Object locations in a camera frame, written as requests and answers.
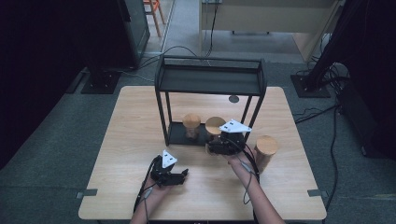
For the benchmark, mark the small glass jar bamboo lid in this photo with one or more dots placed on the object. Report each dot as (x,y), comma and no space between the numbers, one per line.
(191,121)

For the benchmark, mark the grey tape strip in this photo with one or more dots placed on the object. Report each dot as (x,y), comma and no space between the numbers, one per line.
(86,193)
(316,193)

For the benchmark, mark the beige desk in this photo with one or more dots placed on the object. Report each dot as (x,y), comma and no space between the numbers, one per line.
(264,15)

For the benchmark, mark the medium glass jar bamboo lid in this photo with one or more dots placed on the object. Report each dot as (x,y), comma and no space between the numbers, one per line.
(213,124)

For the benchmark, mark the person's left hand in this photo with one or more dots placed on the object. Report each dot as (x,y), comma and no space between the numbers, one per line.
(155,191)

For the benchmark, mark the tall glass jar bamboo lid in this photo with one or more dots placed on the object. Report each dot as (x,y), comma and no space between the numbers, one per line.
(266,145)

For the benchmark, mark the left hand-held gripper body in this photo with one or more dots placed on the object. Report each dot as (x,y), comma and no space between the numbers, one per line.
(166,174)

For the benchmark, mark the person's right hand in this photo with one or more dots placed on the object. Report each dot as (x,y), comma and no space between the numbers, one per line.
(238,161)

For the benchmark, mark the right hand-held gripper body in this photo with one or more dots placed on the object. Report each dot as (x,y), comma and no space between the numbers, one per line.
(230,143)

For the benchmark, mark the orange wooden stool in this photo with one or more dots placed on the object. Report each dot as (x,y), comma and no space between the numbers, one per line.
(155,12)

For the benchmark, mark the black stand with square base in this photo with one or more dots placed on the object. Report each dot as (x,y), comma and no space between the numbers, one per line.
(101,82)
(309,87)

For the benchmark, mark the dark glass cabinet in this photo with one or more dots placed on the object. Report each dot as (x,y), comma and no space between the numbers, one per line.
(137,31)

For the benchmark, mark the black metal two-tier shelf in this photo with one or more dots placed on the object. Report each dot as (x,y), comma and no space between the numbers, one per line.
(205,81)

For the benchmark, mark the black equipment box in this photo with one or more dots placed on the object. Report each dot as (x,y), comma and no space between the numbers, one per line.
(364,118)

